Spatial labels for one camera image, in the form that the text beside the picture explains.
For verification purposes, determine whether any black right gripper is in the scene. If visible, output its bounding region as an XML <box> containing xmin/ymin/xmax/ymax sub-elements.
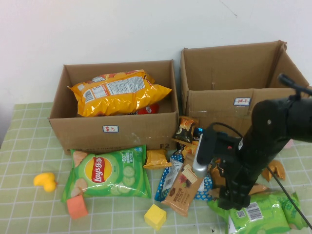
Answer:
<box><xmin>214</xmin><ymin>133</ymin><xmax>252</xmax><ymax>211</ymax></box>

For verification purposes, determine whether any small brown orange snack packet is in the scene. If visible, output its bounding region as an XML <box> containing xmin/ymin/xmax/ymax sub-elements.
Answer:
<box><xmin>262</xmin><ymin>159</ymin><xmax>286</xmax><ymax>182</ymax></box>

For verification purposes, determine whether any large yellow fries snack bag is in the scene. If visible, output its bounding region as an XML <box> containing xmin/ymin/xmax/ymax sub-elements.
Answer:
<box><xmin>67</xmin><ymin>69</ymin><xmax>173</xmax><ymax>117</ymax></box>

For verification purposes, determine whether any flat tan brown snack packet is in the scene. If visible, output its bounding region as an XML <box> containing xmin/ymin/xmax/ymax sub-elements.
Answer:
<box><xmin>208</xmin><ymin>183</ymin><xmax>269</xmax><ymax>199</ymax></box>

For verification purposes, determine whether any yellow black crumpled snack packet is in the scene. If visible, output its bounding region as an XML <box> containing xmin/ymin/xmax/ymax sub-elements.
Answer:
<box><xmin>210</xmin><ymin>159</ymin><xmax>228</xmax><ymax>189</ymax></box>

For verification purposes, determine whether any green snack bag with barcode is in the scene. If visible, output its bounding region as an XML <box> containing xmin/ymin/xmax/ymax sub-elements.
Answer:
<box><xmin>207</xmin><ymin>192</ymin><xmax>309</xmax><ymax>234</ymax></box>

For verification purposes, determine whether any blue polka-dot snack bag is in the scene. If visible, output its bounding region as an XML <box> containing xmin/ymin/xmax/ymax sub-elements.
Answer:
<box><xmin>154</xmin><ymin>150</ymin><xmax>213</xmax><ymax>202</ymax></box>

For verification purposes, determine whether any small black orange snack packet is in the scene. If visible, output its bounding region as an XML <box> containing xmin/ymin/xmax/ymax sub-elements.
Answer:
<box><xmin>171</xmin><ymin>116</ymin><xmax>199</xmax><ymax>147</ymax></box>

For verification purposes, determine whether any small plain yellow snack packet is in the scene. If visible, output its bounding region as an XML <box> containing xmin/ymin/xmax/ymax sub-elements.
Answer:
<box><xmin>143</xmin><ymin>149</ymin><xmax>173</xmax><ymax>170</ymax></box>

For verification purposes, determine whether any brown biscuit bar packet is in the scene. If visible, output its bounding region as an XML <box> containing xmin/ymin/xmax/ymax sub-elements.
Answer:
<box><xmin>161</xmin><ymin>153</ymin><xmax>208</xmax><ymax>217</ymax></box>

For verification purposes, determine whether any yellow foam cube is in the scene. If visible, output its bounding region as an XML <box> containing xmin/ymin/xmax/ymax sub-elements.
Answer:
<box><xmin>143</xmin><ymin>203</ymin><xmax>167</xmax><ymax>232</ymax></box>

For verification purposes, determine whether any white label on taped box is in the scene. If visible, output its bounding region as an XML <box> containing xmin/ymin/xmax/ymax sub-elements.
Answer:
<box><xmin>233</xmin><ymin>97</ymin><xmax>252</xmax><ymax>107</ymax></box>

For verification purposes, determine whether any taped cardboard box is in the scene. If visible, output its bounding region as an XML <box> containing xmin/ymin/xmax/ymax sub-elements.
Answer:
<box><xmin>179</xmin><ymin>40</ymin><xmax>312</xmax><ymax>138</ymax></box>

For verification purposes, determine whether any green Lay's chips bag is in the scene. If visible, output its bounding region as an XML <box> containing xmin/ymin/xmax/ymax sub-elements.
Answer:
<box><xmin>60</xmin><ymin>145</ymin><xmax>152</xmax><ymax>203</ymax></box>

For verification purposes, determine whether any red chips bag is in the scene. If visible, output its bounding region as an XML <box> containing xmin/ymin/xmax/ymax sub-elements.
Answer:
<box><xmin>136</xmin><ymin>102</ymin><xmax>160</xmax><ymax>116</ymax></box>

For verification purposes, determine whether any orange foam cube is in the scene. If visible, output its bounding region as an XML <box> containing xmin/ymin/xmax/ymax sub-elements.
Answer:
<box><xmin>66</xmin><ymin>195</ymin><xmax>89</xmax><ymax>220</ymax></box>

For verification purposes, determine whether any cardboard box with F2 print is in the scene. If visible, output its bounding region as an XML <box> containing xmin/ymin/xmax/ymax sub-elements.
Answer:
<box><xmin>48</xmin><ymin>59</ymin><xmax>180</xmax><ymax>156</ymax></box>

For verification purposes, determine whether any yellow rubber duck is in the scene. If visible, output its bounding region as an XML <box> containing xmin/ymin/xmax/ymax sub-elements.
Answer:
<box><xmin>33</xmin><ymin>172</ymin><xmax>59</xmax><ymax>193</ymax></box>

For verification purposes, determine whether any green checked tablecloth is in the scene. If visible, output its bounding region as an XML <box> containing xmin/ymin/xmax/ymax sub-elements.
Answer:
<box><xmin>0</xmin><ymin>99</ymin><xmax>312</xmax><ymax>234</ymax></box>

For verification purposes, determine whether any thin black cable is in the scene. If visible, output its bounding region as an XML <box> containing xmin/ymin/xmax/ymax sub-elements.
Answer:
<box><xmin>267</xmin><ymin>167</ymin><xmax>312</xmax><ymax>230</ymax></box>

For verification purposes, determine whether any black camera cable loop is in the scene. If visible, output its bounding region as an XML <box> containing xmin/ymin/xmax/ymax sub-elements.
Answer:
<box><xmin>207</xmin><ymin>121</ymin><xmax>243</xmax><ymax>138</ymax></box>

